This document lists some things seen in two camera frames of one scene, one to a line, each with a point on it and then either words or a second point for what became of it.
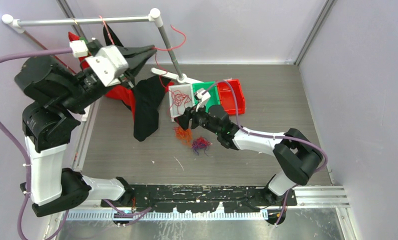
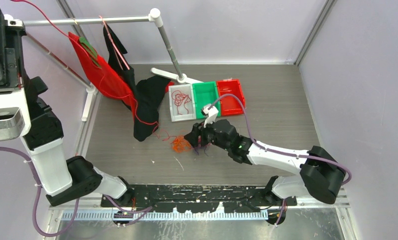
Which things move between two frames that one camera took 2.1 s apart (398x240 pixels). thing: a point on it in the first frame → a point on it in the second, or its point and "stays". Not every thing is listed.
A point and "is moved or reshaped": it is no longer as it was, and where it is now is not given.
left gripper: (136, 61) → (4, 41)
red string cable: (180, 101) → (169, 139)
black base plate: (191, 198) stays
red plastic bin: (226, 97) stays
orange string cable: (185, 135) is moved or reshaped
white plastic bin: (181, 97) stays
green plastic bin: (212, 88) stays
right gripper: (190, 113) → (198, 130)
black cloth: (147, 96) stays
